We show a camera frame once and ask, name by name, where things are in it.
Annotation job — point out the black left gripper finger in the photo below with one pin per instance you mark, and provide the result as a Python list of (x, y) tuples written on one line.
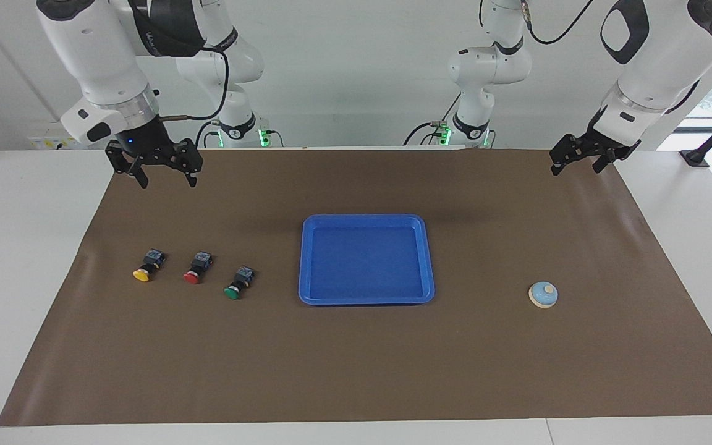
[(557, 168), (599, 165)]

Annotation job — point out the yellow push button switch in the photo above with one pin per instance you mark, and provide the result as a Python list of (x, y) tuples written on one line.
[(146, 267)]

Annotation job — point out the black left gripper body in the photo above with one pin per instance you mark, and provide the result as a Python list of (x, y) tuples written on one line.
[(603, 145)]

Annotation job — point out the brown table mat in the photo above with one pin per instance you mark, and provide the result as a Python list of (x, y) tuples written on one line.
[(356, 358)]

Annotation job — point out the red push button switch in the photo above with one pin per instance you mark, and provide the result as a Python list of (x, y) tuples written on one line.
[(196, 269)]

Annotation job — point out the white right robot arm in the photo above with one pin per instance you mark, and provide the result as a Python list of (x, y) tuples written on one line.
[(96, 55)]

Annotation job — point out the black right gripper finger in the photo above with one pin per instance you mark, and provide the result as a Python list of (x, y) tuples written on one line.
[(139, 174), (191, 176)]

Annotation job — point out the green push button switch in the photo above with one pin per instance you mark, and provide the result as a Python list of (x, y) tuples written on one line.
[(237, 285)]

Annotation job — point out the white power strip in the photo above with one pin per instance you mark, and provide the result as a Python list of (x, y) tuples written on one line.
[(44, 141)]

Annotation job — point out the blue plastic tray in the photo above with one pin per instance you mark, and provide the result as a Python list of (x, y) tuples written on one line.
[(365, 266)]

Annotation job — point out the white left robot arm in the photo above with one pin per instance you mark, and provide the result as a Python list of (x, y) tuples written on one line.
[(659, 55)]

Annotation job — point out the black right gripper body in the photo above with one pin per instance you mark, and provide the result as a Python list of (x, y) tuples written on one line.
[(146, 145)]

